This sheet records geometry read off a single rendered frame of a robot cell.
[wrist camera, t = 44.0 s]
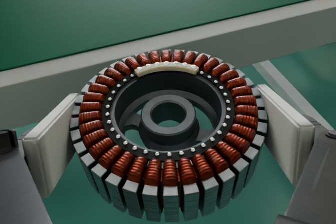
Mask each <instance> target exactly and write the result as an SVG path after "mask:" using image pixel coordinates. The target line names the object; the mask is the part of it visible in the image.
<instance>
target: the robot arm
mask: <svg viewBox="0 0 336 224"><path fill-rule="evenodd" d="M257 88H258V90H259V91H260V93H261V98H262V99H263V101H264V104H265V110H266V111H267V116H268V121H267V123H268V126H267V133H266V136H265V140H264V143H265V144H266V146H267V147H268V149H269V150H270V152H271V153H272V155H273V156H274V158H275V159H276V161H277V162H278V164H279V165H280V167H281V168H282V170H283V171H284V173H285V174H286V176H287V177H288V179H289V180H290V182H291V183H292V185H294V186H295V187H296V188H295V191H294V193H293V196H292V198H291V200H290V203H289V205H288V207H287V210H286V212H285V215H282V214H279V215H278V217H277V219H276V221H275V223H274V224H336V130H328V129H327V128H326V127H324V126H323V125H321V123H319V122H318V121H317V120H316V119H314V118H313V117H311V116H308V115H306V114H300V113H299V112H297V111H296V110H295V109H294V108H293V107H292V106H290V105H289V104H288V103H287V102H286V101H284V100H283V99H282V98H281V97H280V96H279V95H277V94H276V93H275V92H274V91H273V90H271V89H270V88H269V87H268V86H267V85H266V84H263V85H257ZM78 95H79V94H78V93H74V94H70V95H69V96H68V97H66V98H65V99H64V100H63V101H62V102H61V103H60V104H59V105H58V106H57V107H56V108H55V109H54V110H53V111H52V112H50V113H49V114H48V115H47V116H46V117H45V118H44V119H43V120H42V121H41V122H40V123H39V124H38V125H37V126H36V127H35V128H31V129H29V130H27V131H25V132H24V133H23V134H22V135H21V136H20V137H19V138H17V133H16V130H15V129H11V128H7V129H0V224H53V223H52V220H51V218H50V216H49V214H48V211H47V209H46V207H45V204H44V202H43V200H42V198H48V197H49V196H50V195H51V193H52V191H53V190H54V188H55V186H56V185H57V183H58V181H59V180H60V178H61V176H62V174H63V173H64V171H65V169H66V168H67V166H68V164H69V163H70V161H71V159H72V158H73V156H74V154H75V152H76V150H75V147H74V144H73V142H72V138H71V129H70V120H71V118H73V117H72V111H73V107H74V106H76V104H75V101H76V99H77V97H78Z"/></svg>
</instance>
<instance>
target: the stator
mask: <svg viewBox="0 0 336 224"><path fill-rule="evenodd" d="M134 56H135V58H134V57H131V56H130V57H127V58H124V59H122V61H120V62H119V61H118V62H116V63H114V64H112V65H110V68H105V69H104V70H102V71H101V72H99V76H97V75H96V76H95V77H93V78H92V79H91V80H90V81H89V83H90V85H88V84H87V85H86V86H85V87H84V88H83V89H82V91H81V93H82V95H78V97H77V99H76V101H75V105H76V106H73V110H72V114H71V115H72V117H73V118H71V119H70V129H71V132H70V134H71V139H72V142H73V145H74V147H75V150H76V152H77V155H78V157H79V159H80V162H81V164H82V166H83V169H84V171H85V173H86V176H87V178H88V180H89V181H90V182H91V185H92V186H93V188H94V189H95V190H96V192H97V193H98V194H99V193H100V194H101V197H102V198H103V199H104V200H105V201H107V202H108V203H109V204H111V203H112V202H113V205H114V207H115V208H117V209H118V210H120V211H122V212H124V213H125V212H126V211H127V209H128V211H129V214H130V215H131V216H134V217H137V218H140V219H142V218H143V215H144V212H145V213H146V218H147V220H149V221H155V222H160V221H161V215H162V213H163V208H164V214H165V221H166V222H179V221H180V209H179V207H181V211H182V212H183V217H184V220H185V221H188V220H193V219H197V218H198V213H199V209H200V212H201V214H202V216H206V215H209V214H211V213H213V212H215V208H216V205H217V207H218V208H219V209H221V208H223V207H224V206H226V205H227V204H229V203H230V200H231V198H232V199H235V198H236V197H237V196H238V195H239V194H240V193H241V192H242V190H243V187H244V188H245V187H246V186H247V185H248V183H249V182H250V180H251V177H252V175H253V174H254V172H255V169H256V167H257V163H258V160H259V157H260V154H261V150H262V147H263V144H264V141H265V137H266V134H267V129H268V123H267V121H268V114H267V111H266V110H265V104H264V101H263V99H262V98H261V93H260V91H259V90H258V88H257V87H255V88H254V85H255V84H254V83H253V82H252V81H251V80H250V79H249V78H246V79H245V76H246V75H245V74H244V73H243V72H241V71H240V70H239V69H238V70H235V67H234V66H233V65H231V64H229V63H224V61H223V60H221V59H219V58H216V57H215V58H212V56H211V55H207V54H204V53H202V54H199V53H198V52H195V51H188V52H187V53H186V54H185V50H175V51H174V53H173V56H172V50H171V49H169V50H161V57H160V54H159V52H158V51H157V50H156V51H149V52H148V56H147V55H146V54H145V53H140V54H136V55H134ZM195 107H196V108H198V109H199V110H201V111H202V112H204V113H205V114H206V115H207V117H208V118H209V120H210V122H211V124H212V127H213V129H211V130H204V129H202V128H200V124H199V121H198V119H197V117H196V116H197V114H196V110H195ZM141 109H142V111H141V115H140V114H138V113H137V112H139V111H140V110H141ZM167 120H173V121H177V122H179V123H180V124H178V125H176V126H173V127H163V126H160V125H158V124H159V123H161V122H163V121H167ZM128 130H138V131H139V135H140V137H141V139H142V141H143V143H144V145H145V146H146V147H147V148H148V149H147V148H144V147H142V146H139V145H137V144H135V143H134V142H132V141H131V140H129V139H128V138H127V137H126V131H128Z"/></svg>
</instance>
